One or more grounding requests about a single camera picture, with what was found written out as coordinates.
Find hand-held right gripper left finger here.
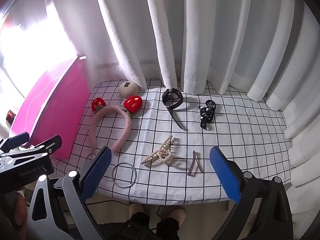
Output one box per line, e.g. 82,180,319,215
26,146,112,240

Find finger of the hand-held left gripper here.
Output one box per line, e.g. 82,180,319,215
19,135,62,157
0,132,30,152

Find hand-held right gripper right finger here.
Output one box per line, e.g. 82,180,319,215
209,146,293,240

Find pink plastic storage bin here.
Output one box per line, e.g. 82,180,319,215
11,54,90,159

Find pearl gold hair claw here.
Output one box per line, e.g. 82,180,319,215
140,134,175,167

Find person's left hand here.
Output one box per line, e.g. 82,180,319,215
15,192,28,229

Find silver bangle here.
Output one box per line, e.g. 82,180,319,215
112,162,137,188

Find red jar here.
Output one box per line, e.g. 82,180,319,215
5,109,16,123

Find grey metal hair clip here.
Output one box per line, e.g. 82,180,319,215
187,150,202,177

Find white black checked tablecloth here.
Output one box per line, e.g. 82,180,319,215
54,79,293,204

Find beige slipper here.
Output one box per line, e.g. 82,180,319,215
129,203,145,217
170,208,186,222

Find pink strawberry headband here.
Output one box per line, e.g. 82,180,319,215
90,95,143,153

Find black polka-dot hair claw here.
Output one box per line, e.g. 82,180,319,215
199,100,217,131

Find person's black pants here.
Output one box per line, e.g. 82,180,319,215
114,212,180,240

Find beige round puff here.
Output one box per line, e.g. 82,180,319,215
119,81,139,98

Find black wristwatch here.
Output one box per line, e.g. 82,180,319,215
162,88,187,130

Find white curtain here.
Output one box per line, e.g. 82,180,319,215
44,0,320,188

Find black cable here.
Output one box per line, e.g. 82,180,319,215
94,199,164,230

